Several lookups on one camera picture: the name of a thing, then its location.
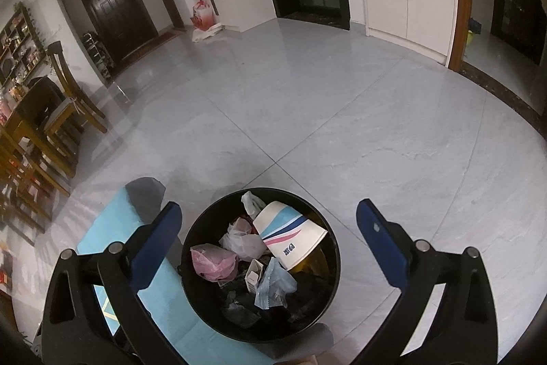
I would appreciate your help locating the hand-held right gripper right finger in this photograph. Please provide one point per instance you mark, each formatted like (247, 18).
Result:
(380, 241)

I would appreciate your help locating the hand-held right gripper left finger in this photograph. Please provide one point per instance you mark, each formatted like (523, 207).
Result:
(154, 249)

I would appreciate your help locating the pink plastic wrapper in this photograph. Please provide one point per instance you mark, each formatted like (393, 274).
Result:
(211, 262)

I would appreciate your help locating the white plastic bag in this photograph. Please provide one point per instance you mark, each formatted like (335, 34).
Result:
(243, 241)

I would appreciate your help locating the white paper cup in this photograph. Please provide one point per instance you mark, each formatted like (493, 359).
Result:
(286, 236)

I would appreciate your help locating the white medicine box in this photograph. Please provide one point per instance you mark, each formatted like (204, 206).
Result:
(256, 269)

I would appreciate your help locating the translucent plastic wrapper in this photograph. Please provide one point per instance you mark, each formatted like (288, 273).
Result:
(253, 204)

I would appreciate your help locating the black trash bin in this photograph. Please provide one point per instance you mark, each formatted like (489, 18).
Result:
(299, 313)

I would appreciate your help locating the clear plastic bag blue print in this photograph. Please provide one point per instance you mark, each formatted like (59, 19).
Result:
(273, 283)

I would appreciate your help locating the blue patterned play mat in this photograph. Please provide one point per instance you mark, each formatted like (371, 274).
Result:
(102, 232)

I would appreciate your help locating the wooden dining table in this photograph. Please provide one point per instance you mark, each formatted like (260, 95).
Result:
(17, 125)

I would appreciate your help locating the black bag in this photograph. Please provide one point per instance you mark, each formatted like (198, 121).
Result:
(45, 100)

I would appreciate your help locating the dark red doormat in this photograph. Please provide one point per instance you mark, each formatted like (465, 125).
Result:
(149, 44)

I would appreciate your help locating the crumpled white paper bag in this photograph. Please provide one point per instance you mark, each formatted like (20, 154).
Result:
(207, 33)

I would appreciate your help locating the yellow green plastic bucket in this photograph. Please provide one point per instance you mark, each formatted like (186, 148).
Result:
(473, 35)

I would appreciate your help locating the red gift bag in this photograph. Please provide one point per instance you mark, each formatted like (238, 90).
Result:
(203, 16)

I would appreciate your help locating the wooden display shelf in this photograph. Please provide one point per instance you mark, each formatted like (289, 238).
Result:
(21, 44)

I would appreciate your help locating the dark wooden door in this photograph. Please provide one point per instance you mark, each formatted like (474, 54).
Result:
(115, 6)

